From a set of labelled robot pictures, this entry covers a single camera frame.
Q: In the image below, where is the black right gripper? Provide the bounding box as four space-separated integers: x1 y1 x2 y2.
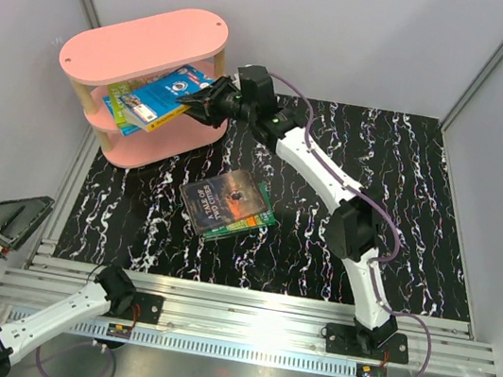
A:
172 70 259 137

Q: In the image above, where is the blue back-cover book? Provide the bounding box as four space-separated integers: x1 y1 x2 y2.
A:
121 64 214 132

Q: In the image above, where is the blue 26-storey treehouse book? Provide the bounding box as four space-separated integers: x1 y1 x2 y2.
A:
103 95 140 136

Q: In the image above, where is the dark Tale of Two Cities book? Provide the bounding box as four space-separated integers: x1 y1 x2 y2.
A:
180 169 269 235

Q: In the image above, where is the green 65-storey treehouse book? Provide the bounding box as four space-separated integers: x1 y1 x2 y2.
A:
107 75 161 123

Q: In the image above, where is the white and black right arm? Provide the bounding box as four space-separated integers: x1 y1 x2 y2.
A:
180 65 398 358

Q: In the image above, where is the pink three-tier shelf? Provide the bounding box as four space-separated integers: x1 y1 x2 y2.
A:
59 9 229 169

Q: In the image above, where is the green bottom book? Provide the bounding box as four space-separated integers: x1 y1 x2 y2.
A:
202 182 277 240

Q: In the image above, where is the left small circuit board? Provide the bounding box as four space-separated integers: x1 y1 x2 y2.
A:
106 323 132 340

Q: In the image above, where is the small circuit board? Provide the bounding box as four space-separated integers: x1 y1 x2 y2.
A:
357 365 387 377
106 323 132 340

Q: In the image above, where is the right small circuit board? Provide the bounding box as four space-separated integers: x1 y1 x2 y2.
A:
357 365 387 377

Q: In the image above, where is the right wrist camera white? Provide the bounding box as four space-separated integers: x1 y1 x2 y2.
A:
232 73 241 89

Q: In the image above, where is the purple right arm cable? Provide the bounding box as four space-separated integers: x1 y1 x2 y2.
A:
222 71 475 377

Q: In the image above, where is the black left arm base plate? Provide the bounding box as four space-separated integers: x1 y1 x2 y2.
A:
123 291 165 325

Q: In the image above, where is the aluminium mounting rail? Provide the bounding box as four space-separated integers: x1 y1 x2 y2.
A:
0 240 497 377

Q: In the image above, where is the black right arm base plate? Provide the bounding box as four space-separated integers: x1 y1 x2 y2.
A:
321 322 409 365

